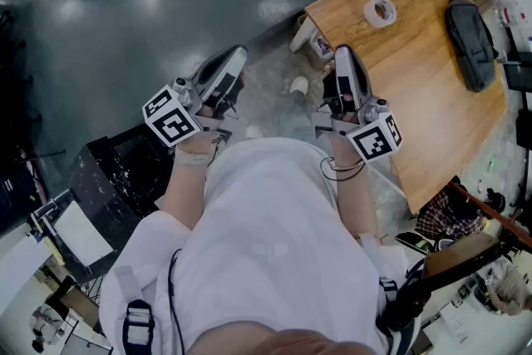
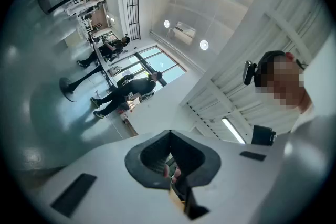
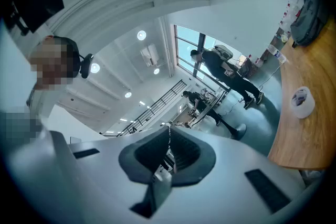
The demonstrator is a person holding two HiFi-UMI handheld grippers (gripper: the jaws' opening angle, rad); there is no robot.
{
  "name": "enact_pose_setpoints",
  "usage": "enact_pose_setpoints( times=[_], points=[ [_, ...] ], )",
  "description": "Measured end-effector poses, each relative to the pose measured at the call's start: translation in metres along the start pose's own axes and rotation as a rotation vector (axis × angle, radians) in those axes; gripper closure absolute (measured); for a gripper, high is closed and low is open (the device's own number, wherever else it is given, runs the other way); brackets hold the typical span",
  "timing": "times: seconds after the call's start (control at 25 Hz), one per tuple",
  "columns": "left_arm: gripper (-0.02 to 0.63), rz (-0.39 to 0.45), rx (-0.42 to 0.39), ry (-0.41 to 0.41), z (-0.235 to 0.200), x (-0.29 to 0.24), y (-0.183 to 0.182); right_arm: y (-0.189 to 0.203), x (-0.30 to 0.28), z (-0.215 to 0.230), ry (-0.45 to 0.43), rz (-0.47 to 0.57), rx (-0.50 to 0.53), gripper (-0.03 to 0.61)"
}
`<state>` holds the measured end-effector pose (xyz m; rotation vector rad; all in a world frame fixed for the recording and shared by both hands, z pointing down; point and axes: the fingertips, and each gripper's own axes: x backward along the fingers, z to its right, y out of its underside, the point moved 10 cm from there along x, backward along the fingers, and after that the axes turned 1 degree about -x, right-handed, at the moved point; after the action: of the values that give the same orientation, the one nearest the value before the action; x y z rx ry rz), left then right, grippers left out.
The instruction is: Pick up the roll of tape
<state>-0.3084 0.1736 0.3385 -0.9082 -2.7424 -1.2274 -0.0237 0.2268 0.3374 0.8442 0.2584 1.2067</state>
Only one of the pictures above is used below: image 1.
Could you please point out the person's white shoe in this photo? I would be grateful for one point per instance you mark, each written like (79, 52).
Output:
(253, 131)
(299, 84)

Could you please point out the black speckled cabinet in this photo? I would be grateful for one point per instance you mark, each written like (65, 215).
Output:
(112, 178)

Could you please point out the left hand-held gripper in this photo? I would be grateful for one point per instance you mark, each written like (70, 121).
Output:
(170, 120)

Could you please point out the white wrist watch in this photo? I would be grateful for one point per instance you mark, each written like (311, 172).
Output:
(191, 159)

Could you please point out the person's white right shoe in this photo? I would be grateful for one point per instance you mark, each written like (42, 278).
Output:
(299, 84)

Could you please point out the person's left forearm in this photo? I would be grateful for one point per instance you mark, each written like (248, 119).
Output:
(183, 187)

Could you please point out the person's right forearm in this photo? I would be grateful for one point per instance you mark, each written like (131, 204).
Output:
(353, 199)

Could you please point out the person's white left shoe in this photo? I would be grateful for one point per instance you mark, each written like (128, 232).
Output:
(253, 131)

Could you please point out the wooden chair back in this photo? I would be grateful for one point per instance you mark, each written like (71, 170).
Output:
(461, 255)

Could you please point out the person's white shirt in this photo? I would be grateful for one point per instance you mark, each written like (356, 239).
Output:
(266, 228)

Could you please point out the white table leg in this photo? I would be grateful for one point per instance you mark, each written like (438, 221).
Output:
(300, 35)

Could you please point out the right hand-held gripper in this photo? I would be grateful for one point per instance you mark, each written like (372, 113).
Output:
(374, 139)

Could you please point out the white flat panel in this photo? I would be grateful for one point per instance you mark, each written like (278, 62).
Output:
(81, 233)

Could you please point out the person's left hand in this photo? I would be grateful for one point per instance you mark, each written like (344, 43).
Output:
(214, 106)

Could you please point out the white tape roll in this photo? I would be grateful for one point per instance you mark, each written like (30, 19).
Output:
(380, 12)

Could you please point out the dark grey sling bag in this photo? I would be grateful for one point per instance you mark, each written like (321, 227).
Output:
(471, 41)

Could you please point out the person's right hand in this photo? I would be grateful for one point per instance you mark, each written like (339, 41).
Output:
(336, 102)

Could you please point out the person's grey trousers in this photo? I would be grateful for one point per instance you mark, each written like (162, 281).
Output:
(291, 116)

